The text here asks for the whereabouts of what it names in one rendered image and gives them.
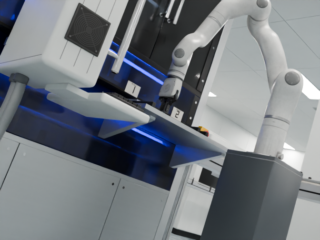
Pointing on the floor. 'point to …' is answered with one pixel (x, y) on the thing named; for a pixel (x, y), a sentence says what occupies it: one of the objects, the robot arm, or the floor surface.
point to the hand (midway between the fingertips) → (164, 108)
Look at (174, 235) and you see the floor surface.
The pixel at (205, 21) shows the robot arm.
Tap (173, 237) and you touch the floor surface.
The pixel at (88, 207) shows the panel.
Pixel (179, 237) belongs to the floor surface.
